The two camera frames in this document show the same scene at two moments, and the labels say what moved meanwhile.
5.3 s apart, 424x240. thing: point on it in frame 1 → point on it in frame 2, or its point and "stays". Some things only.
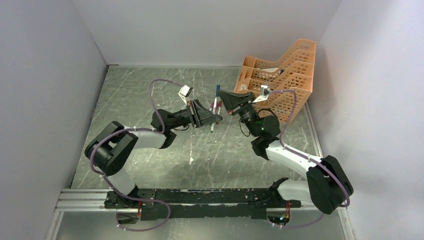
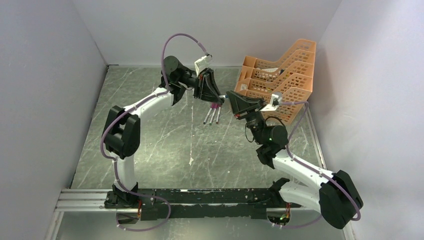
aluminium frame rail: x=87 y=200 stays
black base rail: x=225 y=203 stays
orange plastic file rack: x=280 y=86 stays
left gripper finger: x=204 y=116 → x=210 y=90
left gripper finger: x=214 y=118 → x=212 y=99
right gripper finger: x=231 y=101 stays
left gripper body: x=194 y=113 → x=199 y=85
